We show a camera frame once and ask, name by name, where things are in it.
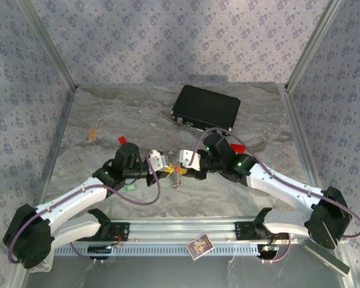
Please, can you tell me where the black case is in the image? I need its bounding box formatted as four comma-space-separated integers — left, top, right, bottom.
170, 84, 241, 133

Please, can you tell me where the colourful picture card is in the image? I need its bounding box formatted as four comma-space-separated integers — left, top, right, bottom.
185, 233, 215, 261

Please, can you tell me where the small controller board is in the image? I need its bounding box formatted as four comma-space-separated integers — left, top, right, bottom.
88, 244, 113, 255
257, 244, 280, 260

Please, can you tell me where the grey metal bar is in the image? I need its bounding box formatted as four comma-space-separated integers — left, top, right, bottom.
299, 239, 350, 277

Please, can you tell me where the aluminium mounting rail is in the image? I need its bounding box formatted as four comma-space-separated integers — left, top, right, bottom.
109, 218, 347, 244

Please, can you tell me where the aluminium table edge rail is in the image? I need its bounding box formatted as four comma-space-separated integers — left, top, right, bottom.
37, 86, 79, 211
278, 85, 360, 288

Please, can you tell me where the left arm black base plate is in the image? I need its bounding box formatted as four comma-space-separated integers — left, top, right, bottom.
86, 221, 130, 242

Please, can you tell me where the grey slotted cable duct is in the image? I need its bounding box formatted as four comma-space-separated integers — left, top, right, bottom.
54, 243, 259, 257

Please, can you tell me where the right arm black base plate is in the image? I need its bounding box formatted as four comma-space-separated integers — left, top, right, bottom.
234, 221, 290, 241

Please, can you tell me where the aluminium frame post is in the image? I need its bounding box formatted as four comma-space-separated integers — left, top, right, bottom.
17, 0, 79, 90
284, 0, 347, 92

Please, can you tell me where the white plastic bracket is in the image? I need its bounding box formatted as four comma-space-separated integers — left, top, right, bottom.
28, 254, 53, 273

